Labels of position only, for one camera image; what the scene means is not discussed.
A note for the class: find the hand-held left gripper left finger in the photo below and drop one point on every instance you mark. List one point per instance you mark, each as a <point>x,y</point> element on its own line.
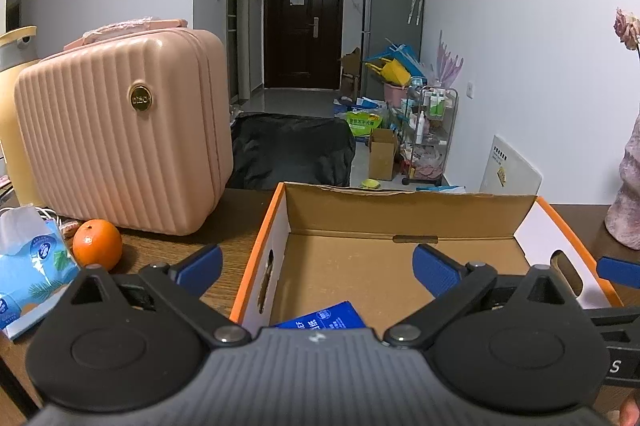
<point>200,265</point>

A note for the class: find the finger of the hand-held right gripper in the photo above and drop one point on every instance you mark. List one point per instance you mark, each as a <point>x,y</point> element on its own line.
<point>615,321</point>
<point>620,270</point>

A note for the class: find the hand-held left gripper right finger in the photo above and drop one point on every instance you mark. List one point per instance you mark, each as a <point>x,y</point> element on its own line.
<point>435,268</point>

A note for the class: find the orange cardboard box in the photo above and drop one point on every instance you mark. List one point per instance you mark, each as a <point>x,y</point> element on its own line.
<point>360,256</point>

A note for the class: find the person's right hand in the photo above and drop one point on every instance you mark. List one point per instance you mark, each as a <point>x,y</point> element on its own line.
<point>631,413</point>

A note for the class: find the pink textured vase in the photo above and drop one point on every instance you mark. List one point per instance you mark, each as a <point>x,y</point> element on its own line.
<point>627,206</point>

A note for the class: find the metal trolley rack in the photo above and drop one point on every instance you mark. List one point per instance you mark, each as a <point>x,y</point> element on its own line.
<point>425,166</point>

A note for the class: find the orange fruit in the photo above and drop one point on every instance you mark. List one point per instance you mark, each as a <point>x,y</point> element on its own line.
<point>97,245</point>

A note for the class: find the blue paper packet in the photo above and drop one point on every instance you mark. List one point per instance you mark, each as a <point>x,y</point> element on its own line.
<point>330,316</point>

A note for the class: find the small brown cardboard box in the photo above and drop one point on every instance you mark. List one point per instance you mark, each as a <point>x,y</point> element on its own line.
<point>382,158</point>

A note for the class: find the white board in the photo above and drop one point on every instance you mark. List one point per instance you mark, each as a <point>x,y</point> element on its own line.
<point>515,176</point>

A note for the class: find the pink ribbed suitcase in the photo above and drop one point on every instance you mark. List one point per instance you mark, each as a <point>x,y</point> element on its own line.
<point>125,146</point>

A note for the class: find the dark cloth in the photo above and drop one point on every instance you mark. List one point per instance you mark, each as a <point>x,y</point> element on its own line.
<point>290,151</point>

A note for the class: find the green printed bag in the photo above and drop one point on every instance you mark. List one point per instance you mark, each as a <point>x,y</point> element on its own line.
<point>364,123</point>

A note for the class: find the blue tissue pack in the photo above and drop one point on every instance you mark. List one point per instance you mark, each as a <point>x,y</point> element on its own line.
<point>30,266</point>

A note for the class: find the pink bucket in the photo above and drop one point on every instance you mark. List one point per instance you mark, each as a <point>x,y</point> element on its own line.
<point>397,93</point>

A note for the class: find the blue yellow plastic items pile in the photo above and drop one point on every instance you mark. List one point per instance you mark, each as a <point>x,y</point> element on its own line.
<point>392,68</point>

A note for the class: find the open brown cardboard box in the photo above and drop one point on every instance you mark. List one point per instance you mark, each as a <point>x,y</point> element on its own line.
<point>350,66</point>

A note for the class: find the yellow thermos bottle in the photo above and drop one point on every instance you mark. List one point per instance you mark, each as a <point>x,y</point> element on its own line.
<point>12,131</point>

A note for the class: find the dark brown door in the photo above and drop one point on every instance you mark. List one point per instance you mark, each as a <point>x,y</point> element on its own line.
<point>300,46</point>

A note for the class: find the grey refrigerator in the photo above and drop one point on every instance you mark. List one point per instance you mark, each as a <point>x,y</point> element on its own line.
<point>385,16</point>

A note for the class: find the white wall socket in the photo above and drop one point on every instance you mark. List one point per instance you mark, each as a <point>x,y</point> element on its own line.
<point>470,90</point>

